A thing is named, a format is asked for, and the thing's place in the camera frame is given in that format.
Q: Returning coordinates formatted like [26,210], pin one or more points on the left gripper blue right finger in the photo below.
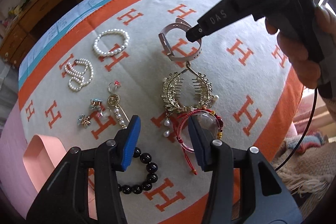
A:
[201,139]

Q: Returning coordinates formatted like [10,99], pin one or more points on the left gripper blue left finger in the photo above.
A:
[130,138]

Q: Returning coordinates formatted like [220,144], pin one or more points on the red string clear bangle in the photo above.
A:
[208,119]

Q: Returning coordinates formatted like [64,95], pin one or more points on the gold pearl safety pin brooch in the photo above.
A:
[114,106]

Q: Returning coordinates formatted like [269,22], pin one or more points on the gold leaf hair comb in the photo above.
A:
[183,92]

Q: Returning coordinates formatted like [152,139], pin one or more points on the right hand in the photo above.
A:
[308,72]

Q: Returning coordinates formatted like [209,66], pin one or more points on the orange grey H blanket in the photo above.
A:
[258,93]

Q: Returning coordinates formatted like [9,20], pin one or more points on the pink plastic tray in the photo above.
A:
[41,157]

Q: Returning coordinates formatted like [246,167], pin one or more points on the beige fringed rug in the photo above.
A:
[310,171]

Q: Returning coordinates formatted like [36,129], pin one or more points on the pink bed sheet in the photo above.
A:
[15,181]

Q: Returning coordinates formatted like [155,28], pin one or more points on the blue patterned sheet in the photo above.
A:
[54,34]

